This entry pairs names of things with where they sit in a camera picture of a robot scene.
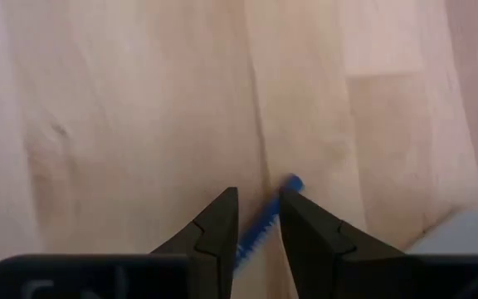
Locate blue marker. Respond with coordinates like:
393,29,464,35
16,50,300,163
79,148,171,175
233,173,306,273

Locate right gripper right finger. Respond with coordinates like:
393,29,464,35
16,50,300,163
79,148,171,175
278,189,407,299

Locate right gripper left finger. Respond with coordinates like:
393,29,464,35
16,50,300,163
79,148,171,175
150,186,241,299

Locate grey plastic bin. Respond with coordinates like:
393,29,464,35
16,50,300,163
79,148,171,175
406,208,478,257

